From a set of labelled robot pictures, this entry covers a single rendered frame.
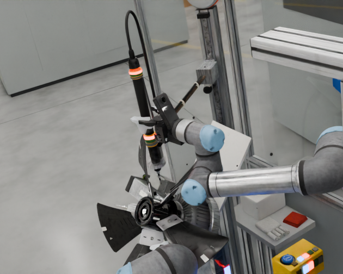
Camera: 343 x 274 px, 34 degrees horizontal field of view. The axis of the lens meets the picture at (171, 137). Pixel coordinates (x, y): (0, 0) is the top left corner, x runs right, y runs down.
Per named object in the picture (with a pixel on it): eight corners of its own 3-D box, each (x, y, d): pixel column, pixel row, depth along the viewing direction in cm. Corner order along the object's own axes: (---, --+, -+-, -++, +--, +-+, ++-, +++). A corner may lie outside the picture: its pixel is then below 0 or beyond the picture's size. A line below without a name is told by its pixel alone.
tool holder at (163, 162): (153, 156, 206) (148, 132, 202) (171, 156, 203) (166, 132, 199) (143, 169, 199) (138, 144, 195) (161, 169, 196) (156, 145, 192)
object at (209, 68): (206, 76, 253) (202, 58, 250) (220, 76, 251) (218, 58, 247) (198, 86, 245) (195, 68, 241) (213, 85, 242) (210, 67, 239)
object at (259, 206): (263, 193, 276) (261, 174, 271) (287, 206, 263) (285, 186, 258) (237, 208, 269) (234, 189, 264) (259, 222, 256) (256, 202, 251)
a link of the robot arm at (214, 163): (193, 191, 175) (187, 161, 170) (204, 172, 184) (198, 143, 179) (218, 192, 172) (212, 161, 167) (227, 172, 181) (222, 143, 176)
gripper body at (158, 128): (153, 140, 188) (177, 148, 180) (147, 117, 184) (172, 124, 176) (169, 130, 192) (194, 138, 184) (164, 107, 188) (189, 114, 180)
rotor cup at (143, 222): (151, 225, 229) (126, 219, 222) (165, 193, 228) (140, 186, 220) (170, 241, 218) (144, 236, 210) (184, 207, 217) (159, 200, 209)
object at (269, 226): (269, 219, 257) (269, 215, 256) (291, 234, 245) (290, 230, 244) (254, 227, 253) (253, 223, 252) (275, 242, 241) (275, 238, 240)
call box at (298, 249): (305, 259, 213) (302, 237, 208) (325, 272, 205) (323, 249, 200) (273, 280, 206) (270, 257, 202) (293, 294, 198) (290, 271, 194)
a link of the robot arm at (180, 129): (181, 126, 173) (200, 116, 177) (171, 124, 176) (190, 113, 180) (185, 148, 176) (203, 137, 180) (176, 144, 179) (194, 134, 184)
